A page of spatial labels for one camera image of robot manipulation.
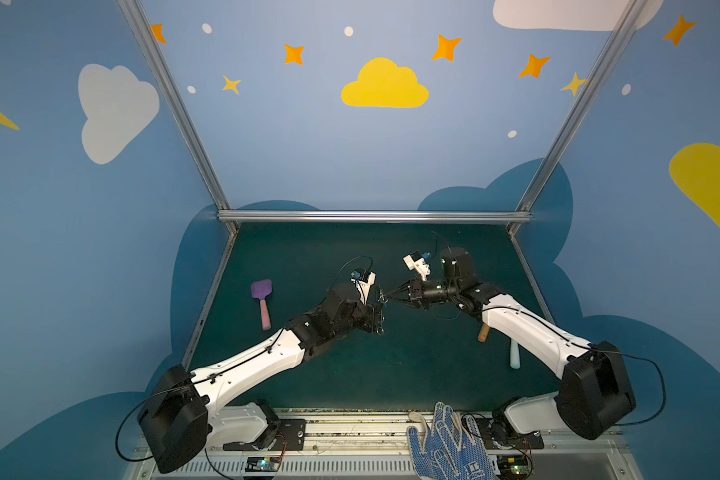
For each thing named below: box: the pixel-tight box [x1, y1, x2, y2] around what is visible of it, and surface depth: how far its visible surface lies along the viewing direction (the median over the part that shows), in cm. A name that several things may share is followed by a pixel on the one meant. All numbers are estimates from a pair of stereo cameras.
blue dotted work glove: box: [407, 402, 496, 480], surface depth 73 cm
